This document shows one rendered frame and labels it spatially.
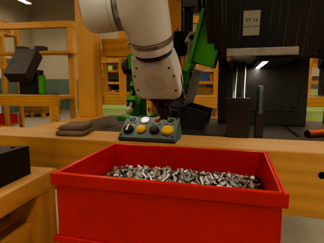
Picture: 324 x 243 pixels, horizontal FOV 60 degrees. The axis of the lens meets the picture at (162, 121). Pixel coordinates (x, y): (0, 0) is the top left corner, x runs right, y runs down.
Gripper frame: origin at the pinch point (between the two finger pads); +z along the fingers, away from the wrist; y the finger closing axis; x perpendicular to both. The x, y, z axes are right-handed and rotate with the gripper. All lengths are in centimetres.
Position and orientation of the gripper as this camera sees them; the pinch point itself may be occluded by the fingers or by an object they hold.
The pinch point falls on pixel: (164, 109)
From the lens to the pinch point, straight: 66.0
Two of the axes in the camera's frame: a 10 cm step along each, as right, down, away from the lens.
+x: 2.1, -6.8, 7.1
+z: 1.5, 7.4, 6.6
